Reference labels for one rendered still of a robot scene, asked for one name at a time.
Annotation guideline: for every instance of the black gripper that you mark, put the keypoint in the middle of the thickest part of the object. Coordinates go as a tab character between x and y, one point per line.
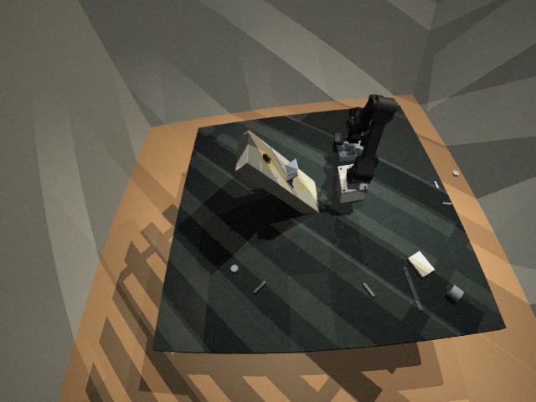
339	139

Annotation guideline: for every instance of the white cylinder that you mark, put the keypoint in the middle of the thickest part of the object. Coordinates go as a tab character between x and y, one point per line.
455	293

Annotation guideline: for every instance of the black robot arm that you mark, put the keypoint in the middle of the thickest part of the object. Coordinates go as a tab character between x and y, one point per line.
380	110

